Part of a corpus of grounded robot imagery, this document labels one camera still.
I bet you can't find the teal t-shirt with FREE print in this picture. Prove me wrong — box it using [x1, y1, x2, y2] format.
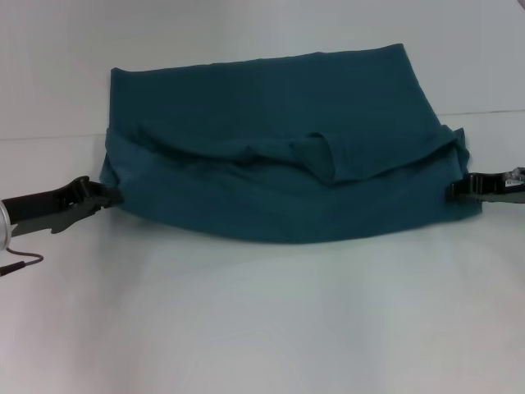
[100, 43, 483, 247]

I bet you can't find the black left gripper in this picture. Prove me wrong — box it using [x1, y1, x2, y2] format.
[2, 176, 125, 236]

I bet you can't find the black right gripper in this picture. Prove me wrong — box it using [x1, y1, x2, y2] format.
[445, 170, 525, 206]

